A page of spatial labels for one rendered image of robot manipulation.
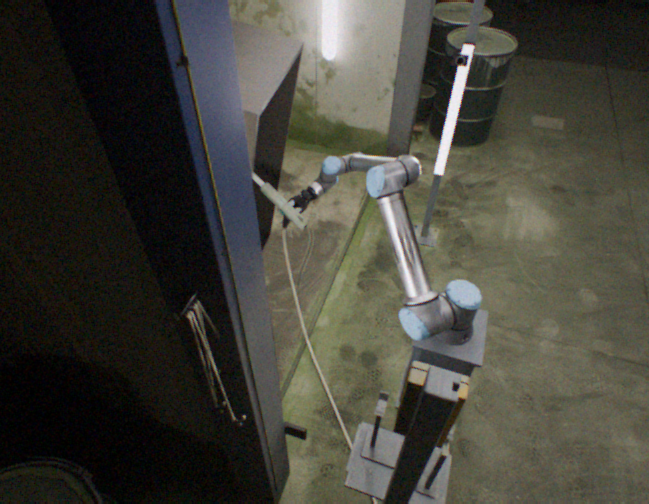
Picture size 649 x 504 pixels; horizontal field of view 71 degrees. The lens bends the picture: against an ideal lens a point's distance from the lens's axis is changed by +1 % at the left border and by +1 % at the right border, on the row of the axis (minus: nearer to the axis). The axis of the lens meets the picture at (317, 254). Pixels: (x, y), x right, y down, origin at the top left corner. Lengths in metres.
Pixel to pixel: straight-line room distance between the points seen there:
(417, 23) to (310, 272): 1.89
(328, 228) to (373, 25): 1.50
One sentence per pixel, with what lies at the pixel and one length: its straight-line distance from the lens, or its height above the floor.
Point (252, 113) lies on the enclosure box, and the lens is 1.58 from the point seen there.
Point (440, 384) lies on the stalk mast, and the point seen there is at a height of 1.64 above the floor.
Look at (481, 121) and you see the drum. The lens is 4.45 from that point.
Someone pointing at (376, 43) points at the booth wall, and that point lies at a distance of 3.72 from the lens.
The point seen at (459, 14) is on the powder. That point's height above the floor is 0.86.
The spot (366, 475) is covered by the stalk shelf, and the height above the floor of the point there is 0.79.
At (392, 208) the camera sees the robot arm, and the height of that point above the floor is 1.21.
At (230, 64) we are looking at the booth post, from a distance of 0.83.
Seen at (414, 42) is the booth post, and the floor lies 1.08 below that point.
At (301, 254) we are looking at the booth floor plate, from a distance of 3.24.
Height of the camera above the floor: 2.39
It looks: 46 degrees down
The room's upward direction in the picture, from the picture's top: straight up
